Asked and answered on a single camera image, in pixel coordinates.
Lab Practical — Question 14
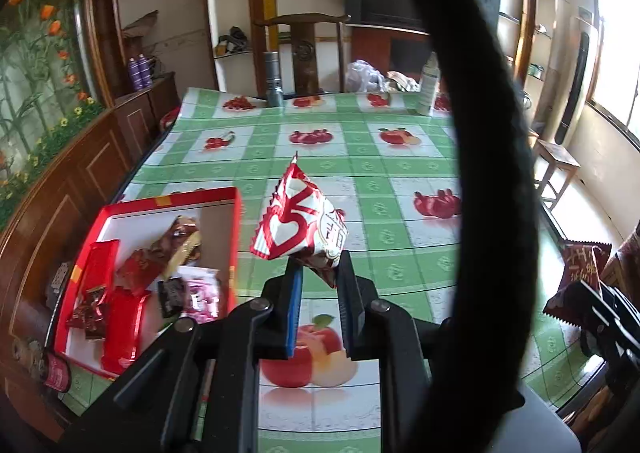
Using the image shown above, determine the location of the gold brown snack packet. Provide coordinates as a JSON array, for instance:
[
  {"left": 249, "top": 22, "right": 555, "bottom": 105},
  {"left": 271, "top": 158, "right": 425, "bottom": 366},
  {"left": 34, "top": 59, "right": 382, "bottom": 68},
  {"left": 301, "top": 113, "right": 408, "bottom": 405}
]
[{"left": 150, "top": 214, "right": 203, "bottom": 281}]

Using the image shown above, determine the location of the brown patterned bag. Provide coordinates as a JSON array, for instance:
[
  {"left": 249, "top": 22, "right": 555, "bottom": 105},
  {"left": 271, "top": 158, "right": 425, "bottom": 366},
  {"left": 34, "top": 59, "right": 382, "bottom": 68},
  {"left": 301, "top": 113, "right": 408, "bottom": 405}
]
[{"left": 602, "top": 223, "right": 640, "bottom": 294}]

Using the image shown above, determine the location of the white standing air conditioner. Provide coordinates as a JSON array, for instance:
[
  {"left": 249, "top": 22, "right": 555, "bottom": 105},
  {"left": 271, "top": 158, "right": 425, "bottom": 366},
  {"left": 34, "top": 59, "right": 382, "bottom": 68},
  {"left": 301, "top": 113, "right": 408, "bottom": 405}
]
[{"left": 547, "top": 16, "right": 601, "bottom": 144}]

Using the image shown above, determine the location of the flower wall mural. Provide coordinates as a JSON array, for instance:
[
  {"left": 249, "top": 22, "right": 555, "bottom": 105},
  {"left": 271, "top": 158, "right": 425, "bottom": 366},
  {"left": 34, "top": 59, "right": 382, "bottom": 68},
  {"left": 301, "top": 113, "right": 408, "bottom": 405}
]
[{"left": 0, "top": 0, "right": 106, "bottom": 229}]

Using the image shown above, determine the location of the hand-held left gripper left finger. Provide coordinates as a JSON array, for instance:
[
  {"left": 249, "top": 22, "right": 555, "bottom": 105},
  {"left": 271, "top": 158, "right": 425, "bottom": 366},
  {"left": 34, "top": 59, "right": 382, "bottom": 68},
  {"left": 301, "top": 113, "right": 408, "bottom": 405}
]
[{"left": 60, "top": 260, "right": 306, "bottom": 453}]

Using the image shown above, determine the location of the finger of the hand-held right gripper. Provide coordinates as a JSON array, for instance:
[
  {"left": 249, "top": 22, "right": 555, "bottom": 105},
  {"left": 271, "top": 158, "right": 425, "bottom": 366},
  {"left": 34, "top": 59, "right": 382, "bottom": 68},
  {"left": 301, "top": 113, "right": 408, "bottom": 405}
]
[{"left": 567, "top": 280, "right": 618, "bottom": 334}]

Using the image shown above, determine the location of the white plastic bag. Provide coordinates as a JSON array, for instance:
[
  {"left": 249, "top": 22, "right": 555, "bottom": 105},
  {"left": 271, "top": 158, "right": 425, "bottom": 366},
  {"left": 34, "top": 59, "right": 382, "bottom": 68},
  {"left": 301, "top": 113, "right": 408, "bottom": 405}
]
[{"left": 346, "top": 60, "right": 387, "bottom": 93}]

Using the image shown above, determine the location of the dark red foil snack packet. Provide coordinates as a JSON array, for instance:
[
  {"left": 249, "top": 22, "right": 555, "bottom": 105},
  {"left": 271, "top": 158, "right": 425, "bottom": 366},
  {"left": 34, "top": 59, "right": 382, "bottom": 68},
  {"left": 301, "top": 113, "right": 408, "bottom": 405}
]
[{"left": 116, "top": 248, "right": 168, "bottom": 291}]

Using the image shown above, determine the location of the wooden stool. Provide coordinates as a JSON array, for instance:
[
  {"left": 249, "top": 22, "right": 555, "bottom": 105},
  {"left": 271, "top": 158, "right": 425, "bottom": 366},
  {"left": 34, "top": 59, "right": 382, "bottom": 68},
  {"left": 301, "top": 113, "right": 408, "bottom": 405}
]
[{"left": 530, "top": 139, "right": 582, "bottom": 209}]

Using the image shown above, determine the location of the pink snack packet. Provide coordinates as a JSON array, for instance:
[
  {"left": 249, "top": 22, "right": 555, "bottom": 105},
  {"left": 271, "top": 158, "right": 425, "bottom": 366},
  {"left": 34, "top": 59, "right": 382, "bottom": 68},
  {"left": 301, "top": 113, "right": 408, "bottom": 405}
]
[{"left": 179, "top": 267, "right": 223, "bottom": 326}]

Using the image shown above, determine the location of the dark red triangular snack packet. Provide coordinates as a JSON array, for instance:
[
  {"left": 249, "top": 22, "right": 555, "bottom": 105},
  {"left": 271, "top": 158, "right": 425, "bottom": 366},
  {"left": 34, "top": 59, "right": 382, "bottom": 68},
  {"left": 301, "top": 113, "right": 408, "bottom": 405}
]
[{"left": 542, "top": 240, "right": 613, "bottom": 329}]

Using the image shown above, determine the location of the wooden chair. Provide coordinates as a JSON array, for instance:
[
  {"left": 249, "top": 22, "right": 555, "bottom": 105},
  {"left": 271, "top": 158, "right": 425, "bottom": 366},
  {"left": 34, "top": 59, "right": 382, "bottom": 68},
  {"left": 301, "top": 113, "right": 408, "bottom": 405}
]
[{"left": 252, "top": 13, "right": 351, "bottom": 96}]

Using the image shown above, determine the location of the long red snack packet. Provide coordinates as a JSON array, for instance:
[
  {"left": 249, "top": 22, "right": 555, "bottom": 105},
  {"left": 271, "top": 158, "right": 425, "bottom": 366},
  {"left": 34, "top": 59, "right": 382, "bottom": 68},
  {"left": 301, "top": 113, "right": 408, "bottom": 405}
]
[
  {"left": 100, "top": 289, "right": 152, "bottom": 375},
  {"left": 74, "top": 239, "right": 122, "bottom": 306}
]

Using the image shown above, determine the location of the brown wooden cabinet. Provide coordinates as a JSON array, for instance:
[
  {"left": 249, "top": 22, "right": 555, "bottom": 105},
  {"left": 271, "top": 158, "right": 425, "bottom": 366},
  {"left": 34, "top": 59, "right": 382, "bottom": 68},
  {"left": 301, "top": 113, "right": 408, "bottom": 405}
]
[{"left": 0, "top": 73, "right": 181, "bottom": 434}]

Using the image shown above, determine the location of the white red heart snack packet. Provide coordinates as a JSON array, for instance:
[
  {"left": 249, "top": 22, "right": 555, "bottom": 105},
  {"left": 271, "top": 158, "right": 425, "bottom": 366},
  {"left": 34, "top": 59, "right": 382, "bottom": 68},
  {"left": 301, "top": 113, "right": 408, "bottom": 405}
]
[{"left": 250, "top": 152, "right": 349, "bottom": 290}]

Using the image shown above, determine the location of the window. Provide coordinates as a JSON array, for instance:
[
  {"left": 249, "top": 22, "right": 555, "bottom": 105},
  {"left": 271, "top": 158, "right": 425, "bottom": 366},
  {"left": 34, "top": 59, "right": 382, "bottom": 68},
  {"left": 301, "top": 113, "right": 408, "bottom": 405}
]
[{"left": 587, "top": 0, "right": 640, "bottom": 144}]

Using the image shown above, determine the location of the fruit print tablecloth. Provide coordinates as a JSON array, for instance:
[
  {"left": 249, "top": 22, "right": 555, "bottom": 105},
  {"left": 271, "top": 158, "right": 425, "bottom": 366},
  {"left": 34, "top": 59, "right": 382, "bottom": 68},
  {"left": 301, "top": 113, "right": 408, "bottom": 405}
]
[{"left": 60, "top": 87, "right": 608, "bottom": 453}]

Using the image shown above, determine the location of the white spray bottle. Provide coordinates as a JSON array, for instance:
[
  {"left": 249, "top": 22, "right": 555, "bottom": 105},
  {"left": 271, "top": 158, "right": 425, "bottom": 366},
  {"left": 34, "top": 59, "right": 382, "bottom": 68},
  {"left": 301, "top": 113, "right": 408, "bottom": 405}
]
[{"left": 416, "top": 52, "right": 441, "bottom": 116}]

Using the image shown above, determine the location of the red printed can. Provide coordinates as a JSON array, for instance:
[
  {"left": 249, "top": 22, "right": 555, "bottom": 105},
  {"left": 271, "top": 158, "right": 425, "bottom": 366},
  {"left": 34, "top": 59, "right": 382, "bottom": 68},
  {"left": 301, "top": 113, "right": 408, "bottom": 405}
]
[{"left": 42, "top": 353, "right": 73, "bottom": 394}]

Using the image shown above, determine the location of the thick black cable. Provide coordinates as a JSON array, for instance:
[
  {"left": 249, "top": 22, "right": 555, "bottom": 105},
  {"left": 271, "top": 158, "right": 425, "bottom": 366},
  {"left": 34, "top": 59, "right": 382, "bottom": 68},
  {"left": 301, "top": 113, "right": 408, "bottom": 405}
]
[{"left": 390, "top": 0, "right": 543, "bottom": 453}]

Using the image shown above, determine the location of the beige crumpled bag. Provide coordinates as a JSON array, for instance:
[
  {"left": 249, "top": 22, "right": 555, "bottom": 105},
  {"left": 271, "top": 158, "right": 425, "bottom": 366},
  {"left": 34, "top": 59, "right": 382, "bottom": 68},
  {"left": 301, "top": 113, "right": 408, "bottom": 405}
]
[{"left": 386, "top": 70, "right": 420, "bottom": 93}]

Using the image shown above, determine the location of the black purple snack packet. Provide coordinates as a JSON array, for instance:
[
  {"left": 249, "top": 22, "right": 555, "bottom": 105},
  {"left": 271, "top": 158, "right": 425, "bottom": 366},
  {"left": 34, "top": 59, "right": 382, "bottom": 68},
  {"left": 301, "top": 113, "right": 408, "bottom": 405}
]
[{"left": 157, "top": 277, "right": 188, "bottom": 319}]

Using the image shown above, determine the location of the red gift box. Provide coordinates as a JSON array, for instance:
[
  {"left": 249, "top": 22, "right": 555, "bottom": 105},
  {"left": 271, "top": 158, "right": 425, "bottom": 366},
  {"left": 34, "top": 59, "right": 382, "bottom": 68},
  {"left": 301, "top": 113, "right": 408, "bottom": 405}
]
[{"left": 52, "top": 186, "right": 242, "bottom": 381}]

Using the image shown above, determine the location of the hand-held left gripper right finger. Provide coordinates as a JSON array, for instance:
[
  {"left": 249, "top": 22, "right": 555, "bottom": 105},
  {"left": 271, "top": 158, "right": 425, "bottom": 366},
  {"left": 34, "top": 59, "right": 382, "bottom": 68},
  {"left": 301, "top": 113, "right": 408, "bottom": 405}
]
[{"left": 335, "top": 250, "right": 453, "bottom": 453}]

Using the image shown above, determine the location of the dark bundled object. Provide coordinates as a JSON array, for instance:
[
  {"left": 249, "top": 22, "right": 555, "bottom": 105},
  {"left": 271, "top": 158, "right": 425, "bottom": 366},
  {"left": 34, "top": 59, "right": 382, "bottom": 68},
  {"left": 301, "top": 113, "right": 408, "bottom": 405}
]
[{"left": 217, "top": 26, "right": 248, "bottom": 54}]

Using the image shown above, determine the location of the grey metal cup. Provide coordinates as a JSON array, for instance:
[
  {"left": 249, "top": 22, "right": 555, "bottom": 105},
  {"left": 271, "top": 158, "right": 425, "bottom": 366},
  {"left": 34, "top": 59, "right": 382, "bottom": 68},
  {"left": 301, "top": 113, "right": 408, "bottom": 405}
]
[{"left": 263, "top": 52, "right": 285, "bottom": 108}]

